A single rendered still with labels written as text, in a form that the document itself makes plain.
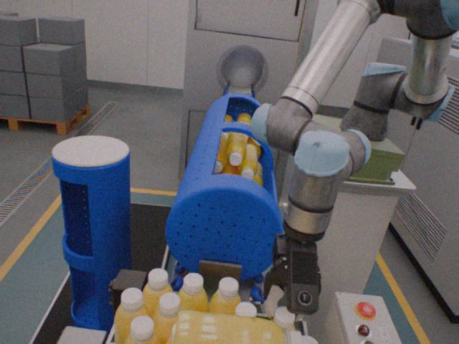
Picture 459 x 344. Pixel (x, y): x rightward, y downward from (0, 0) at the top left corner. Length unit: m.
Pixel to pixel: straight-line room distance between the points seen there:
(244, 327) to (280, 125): 0.35
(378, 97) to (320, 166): 0.69
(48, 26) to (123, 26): 1.69
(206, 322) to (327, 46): 0.54
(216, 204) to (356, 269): 0.71
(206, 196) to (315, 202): 0.33
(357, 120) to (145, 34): 5.08
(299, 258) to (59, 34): 4.27
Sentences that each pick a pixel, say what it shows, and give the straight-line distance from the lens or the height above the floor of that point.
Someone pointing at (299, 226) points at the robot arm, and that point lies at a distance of 0.58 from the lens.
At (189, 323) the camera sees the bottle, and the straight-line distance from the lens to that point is 0.60.
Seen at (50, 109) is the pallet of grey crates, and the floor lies 0.29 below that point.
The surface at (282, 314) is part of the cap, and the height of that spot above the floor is 1.10.
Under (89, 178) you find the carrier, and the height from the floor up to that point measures 0.99.
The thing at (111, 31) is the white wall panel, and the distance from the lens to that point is 6.16.
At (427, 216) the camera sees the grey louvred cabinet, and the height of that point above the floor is 0.42.
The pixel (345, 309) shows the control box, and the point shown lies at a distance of 0.78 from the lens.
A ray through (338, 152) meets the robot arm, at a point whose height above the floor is 1.44.
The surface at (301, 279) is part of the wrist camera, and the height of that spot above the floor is 1.23.
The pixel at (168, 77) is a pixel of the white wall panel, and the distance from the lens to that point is 6.07.
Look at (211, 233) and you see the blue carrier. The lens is 0.88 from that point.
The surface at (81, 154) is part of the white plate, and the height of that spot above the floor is 1.04.
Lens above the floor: 1.62
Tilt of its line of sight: 26 degrees down
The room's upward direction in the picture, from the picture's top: 7 degrees clockwise
